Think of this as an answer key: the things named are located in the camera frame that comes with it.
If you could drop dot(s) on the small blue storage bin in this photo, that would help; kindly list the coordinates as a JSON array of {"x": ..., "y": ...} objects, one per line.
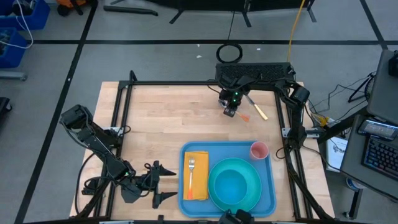
[{"x": 12, "y": 53}]

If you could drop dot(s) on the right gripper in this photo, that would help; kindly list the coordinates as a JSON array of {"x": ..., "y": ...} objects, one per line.
[{"x": 231, "y": 96}]

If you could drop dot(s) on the grey floor platform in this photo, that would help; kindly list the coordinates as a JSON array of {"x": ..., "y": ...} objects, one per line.
[{"x": 12, "y": 75}]

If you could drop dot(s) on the white printed box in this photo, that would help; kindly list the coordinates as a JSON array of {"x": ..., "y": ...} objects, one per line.
[{"x": 337, "y": 152}]

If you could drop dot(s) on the large blue storage bin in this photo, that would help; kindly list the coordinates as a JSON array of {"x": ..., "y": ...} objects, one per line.
[{"x": 34, "y": 15}]

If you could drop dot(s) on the blue bowl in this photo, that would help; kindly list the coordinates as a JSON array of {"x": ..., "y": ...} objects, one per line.
[{"x": 230, "y": 186}]

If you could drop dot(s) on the grey laptop lid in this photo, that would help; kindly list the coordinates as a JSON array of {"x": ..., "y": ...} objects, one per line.
[{"x": 384, "y": 87}]

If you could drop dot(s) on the smartphone with lit screen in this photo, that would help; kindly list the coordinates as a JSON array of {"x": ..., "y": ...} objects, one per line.
[{"x": 377, "y": 129}]

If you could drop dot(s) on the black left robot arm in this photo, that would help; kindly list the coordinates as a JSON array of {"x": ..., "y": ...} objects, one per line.
[{"x": 102, "y": 149}]

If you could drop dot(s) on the black backlit keyboard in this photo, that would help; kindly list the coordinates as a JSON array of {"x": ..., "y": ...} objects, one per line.
[{"x": 382, "y": 157}]

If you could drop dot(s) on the pink cup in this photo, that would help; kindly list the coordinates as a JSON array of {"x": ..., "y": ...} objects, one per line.
[{"x": 259, "y": 151}]

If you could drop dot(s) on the orange and black device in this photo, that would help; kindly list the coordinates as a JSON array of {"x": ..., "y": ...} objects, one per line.
[{"x": 66, "y": 4}]

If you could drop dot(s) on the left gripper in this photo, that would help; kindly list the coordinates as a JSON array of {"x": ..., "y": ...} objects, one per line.
[{"x": 149, "y": 185}]

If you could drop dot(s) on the teal plate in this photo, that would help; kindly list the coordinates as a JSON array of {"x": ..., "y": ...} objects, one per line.
[{"x": 217, "y": 193}]

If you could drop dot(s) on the blue and white roll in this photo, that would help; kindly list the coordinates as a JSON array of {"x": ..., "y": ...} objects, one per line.
[{"x": 354, "y": 184}]

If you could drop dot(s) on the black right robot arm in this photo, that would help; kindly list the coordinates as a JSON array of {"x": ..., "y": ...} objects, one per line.
[{"x": 300, "y": 95}]

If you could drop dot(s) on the black bar on floor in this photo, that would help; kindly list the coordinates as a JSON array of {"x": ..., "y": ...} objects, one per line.
[{"x": 130, "y": 10}]

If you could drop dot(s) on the blue plastic tray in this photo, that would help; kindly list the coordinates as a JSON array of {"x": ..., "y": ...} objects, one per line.
[{"x": 227, "y": 149}]

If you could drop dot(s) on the grey desk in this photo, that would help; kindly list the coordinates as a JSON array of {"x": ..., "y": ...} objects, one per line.
[{"x": 353, "y": 155}]

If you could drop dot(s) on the orange cloth napkin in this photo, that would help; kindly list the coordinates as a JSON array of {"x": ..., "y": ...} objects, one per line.
[{"x": 200, "y": 174}]

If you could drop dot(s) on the black tripod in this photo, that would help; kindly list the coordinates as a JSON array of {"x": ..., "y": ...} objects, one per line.
[{"x": 360, "y": 88}]

